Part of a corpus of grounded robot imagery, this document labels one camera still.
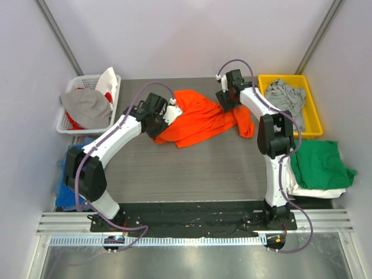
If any orange t shirt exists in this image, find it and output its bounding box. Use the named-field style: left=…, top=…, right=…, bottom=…
left=153, top=90, right=255, bottom=148

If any white folded t shirt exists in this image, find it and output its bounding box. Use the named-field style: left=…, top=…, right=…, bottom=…
left=285, top=164, right=346, bottom=199

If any green folded t shirt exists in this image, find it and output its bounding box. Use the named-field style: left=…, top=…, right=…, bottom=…
left=291, top=140, right=357, bottom=190

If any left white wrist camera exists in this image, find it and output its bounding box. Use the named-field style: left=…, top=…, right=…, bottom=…
left=163, top=98, right=183, bottom=126

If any beige grey shirt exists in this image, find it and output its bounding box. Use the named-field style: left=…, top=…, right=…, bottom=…
left=60, top=88, right=111, bottom=130

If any grey shirt in yellow bin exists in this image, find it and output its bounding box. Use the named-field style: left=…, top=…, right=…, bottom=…
left=264, top=78, right=306, bottom=132

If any white cloth in basket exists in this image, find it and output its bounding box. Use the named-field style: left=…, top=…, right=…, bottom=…
left=95, top=67, right=118, bottom=102

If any left corner metal post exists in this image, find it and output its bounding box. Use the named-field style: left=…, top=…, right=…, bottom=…
left=34, top=0, right=84, bottom=76

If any slotted cable duct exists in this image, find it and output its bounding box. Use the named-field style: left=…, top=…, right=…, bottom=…
left=49, top=235, right=267, bottom=247

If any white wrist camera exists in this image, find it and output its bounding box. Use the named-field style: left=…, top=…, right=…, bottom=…
left=163, top=98, right=183, bottom=126
left=216, top=74, right=229, bottom=92

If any blue white checkered cloth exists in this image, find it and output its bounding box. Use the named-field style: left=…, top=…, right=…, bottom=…
left=53, top=137, right=94, bottom=212

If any yellow plastic bin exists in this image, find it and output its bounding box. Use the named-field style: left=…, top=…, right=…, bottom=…
left=258, top=74, right=323, bottom=140

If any corner metal post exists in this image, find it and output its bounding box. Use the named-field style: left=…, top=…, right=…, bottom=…
left=34, top=0, right=84, bottom=76
left=295, top=0, right=345, bottom=75

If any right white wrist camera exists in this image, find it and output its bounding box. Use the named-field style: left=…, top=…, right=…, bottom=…
left=216, top=74, right=229, bottom=92

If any red cloth in basket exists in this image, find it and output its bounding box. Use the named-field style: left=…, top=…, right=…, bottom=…
left=66, top=112, right=84, bottom=130

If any white plastic basket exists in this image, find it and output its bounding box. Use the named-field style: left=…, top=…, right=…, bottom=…
left=56, top=74, right=121, bottom=136

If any right corner metal post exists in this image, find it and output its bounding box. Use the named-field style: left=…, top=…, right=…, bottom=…
left=295, top=0, right=345, bottom=75

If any aluminium rail frame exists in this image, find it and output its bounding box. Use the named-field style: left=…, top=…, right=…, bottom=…
left=27, top=203, right=367, bottom=278

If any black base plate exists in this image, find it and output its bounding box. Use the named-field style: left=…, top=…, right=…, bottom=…
left=90, top=200, right=298, bottom=239

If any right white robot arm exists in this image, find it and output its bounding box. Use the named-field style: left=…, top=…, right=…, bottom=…
left=216, top=70, right=294, bottom=230

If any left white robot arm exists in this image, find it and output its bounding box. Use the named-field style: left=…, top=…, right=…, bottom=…
left=63, top=93, right=183, bottom=232

